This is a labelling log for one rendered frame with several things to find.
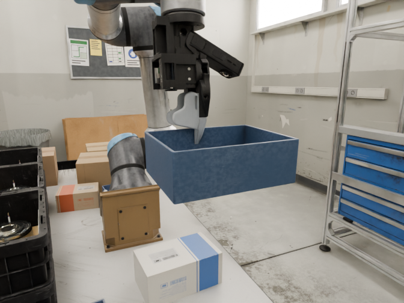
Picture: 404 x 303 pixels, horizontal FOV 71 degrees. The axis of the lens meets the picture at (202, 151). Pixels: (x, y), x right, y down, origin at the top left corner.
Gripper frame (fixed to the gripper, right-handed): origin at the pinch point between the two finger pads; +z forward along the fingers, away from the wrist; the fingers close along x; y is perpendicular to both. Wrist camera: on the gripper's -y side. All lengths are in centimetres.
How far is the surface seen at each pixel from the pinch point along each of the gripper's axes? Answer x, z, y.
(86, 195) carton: -75, 30, 21
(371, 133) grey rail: -70, 15, -138
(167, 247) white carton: -20.7, 31.5, 1.9
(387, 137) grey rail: -61, 16, -138
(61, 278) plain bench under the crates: -31, 40, 29
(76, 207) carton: -75, 35, 26
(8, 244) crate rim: -9.8, 18.2, 33.9
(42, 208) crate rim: -24.6, 17.2, 30.0
